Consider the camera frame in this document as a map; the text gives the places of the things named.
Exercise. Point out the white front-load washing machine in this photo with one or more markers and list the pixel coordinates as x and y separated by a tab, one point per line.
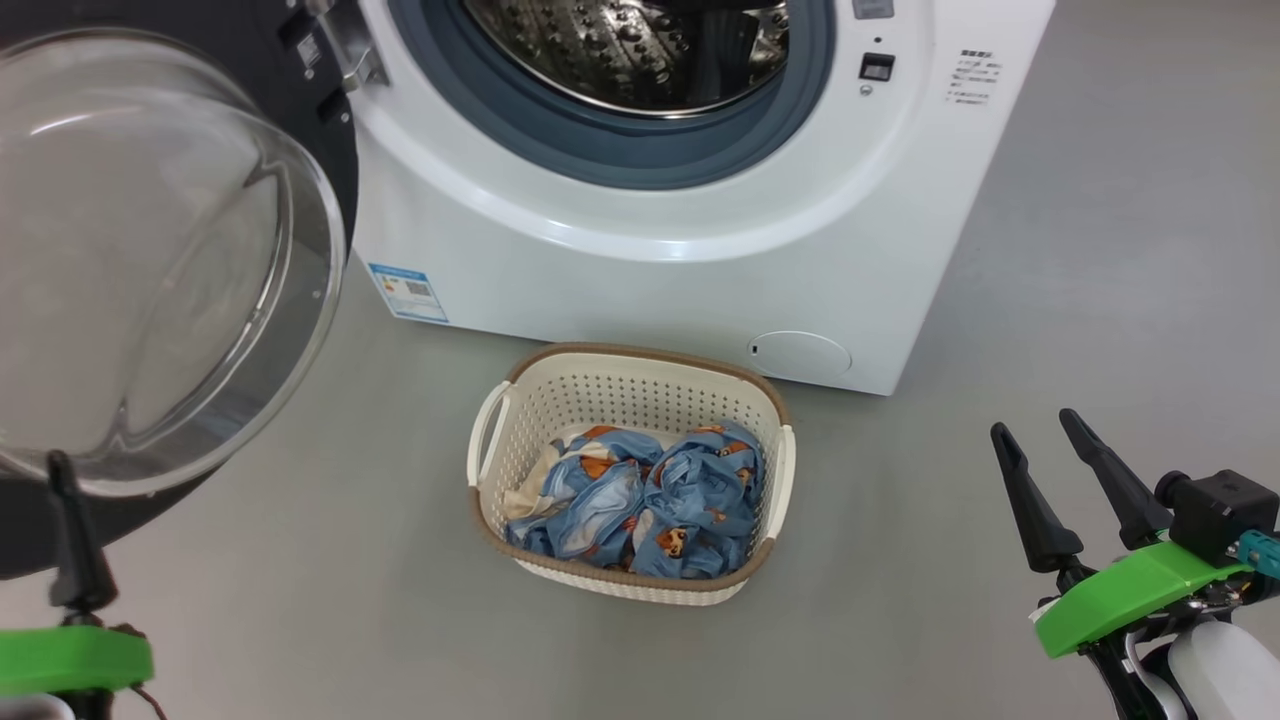
620	280

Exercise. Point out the black round glass washer door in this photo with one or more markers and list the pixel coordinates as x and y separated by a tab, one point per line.
150	250

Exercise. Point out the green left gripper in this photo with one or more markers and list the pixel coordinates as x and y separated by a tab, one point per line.
70	660

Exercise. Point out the steel washer drum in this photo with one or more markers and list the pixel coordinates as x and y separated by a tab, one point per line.
620	50

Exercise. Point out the printed warning text label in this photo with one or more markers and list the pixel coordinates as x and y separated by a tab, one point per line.
974	78

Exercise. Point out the oval white filter cover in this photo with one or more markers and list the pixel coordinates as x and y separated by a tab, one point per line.
800	355

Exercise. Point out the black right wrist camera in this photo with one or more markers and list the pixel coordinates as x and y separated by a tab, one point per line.
1220	510

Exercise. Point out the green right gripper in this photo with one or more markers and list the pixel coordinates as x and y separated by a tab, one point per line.
1130	595

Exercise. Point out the cream perforated laundry basket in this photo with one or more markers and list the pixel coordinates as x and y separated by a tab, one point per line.
640	385

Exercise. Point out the blue energy label sticker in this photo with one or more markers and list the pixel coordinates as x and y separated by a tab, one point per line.
408	293

